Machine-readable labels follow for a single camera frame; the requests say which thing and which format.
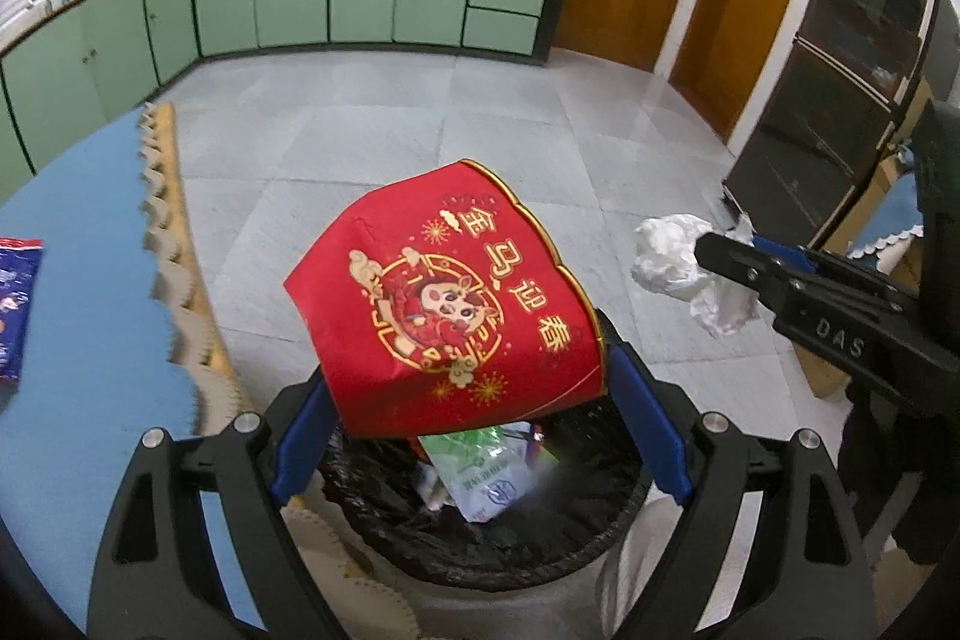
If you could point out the blue tablecloth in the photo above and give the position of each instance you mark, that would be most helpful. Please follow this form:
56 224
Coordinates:
90 310

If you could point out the red gold printed envelope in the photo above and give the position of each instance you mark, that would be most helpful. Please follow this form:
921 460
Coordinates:
450 310

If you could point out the blue white snack packet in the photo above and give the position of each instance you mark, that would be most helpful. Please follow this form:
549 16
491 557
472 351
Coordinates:
19 310

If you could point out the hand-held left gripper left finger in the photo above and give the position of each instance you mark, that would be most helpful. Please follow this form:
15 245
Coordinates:
300 452

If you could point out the white cloth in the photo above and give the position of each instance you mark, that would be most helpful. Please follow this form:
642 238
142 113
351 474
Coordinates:
637 572

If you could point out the black lined trash bin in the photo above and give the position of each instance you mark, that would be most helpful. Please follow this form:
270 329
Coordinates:
487 550

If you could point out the white tissue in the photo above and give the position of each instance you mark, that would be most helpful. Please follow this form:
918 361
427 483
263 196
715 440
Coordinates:
667 257

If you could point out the black glass cabinet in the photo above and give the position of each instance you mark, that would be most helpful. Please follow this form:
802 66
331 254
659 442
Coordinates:
825 85

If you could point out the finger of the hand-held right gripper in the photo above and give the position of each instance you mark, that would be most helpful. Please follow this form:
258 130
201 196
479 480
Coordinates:
735 263
780 251

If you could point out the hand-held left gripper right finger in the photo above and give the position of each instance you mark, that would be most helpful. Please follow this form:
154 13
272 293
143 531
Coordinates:
652 415

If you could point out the blue scalloped cloth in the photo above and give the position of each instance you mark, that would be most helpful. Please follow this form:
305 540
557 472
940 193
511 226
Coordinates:
892 212

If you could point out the green white snack packet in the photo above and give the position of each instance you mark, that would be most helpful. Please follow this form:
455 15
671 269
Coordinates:
487 482

